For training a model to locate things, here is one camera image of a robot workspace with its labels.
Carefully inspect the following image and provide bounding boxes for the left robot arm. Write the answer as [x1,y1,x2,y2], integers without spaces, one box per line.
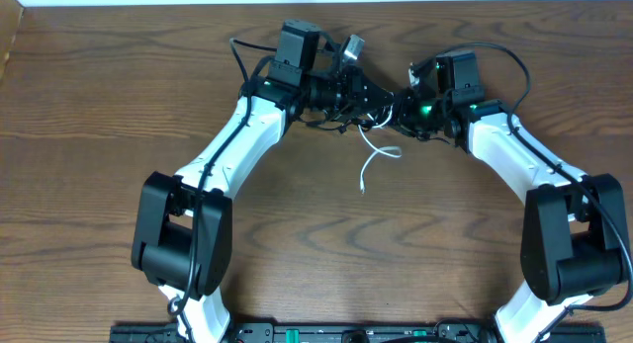
[131,19,394,342]

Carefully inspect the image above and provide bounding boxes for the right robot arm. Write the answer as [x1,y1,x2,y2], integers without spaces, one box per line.
[394,48,632,342]

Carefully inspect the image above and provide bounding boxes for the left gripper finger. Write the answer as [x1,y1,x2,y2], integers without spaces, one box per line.
[363,78,394,104]
[363,96,394,117]

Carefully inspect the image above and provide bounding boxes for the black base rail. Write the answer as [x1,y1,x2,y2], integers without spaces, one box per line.
[108,321,607,343]

